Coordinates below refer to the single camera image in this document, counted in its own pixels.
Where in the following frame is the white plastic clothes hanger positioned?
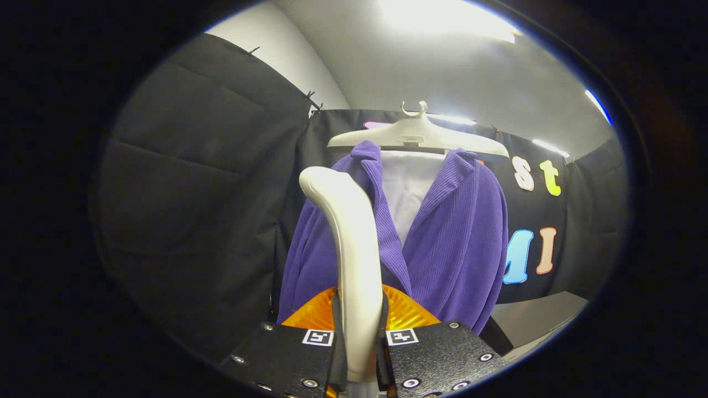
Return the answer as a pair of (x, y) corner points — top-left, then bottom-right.
(326, 101), (509, 159)

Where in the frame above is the white shirt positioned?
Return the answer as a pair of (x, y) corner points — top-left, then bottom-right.
(381, 150), (446, 247)

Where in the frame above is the large ceiling light panel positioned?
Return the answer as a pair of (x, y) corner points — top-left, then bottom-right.
(379, 0), (520, 44)

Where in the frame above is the black backdrop cloth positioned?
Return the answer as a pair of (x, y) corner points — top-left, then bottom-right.
(91, 33), (631, 365)

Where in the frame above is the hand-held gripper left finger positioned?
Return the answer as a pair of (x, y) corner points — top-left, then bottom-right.
(221, 285), (348, 398)

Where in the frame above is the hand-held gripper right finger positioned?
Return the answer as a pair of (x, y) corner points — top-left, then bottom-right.
(376, 284), (509, 398)

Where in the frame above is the purple jacket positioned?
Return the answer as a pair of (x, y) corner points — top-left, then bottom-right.
(277, 140), (509, 336)

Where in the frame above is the grey cabinet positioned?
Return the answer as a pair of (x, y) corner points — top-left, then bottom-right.
(490, 291), (589, 363)

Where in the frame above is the white garment steamer head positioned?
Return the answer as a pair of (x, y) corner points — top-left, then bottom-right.
(299, 166), (385, 385)

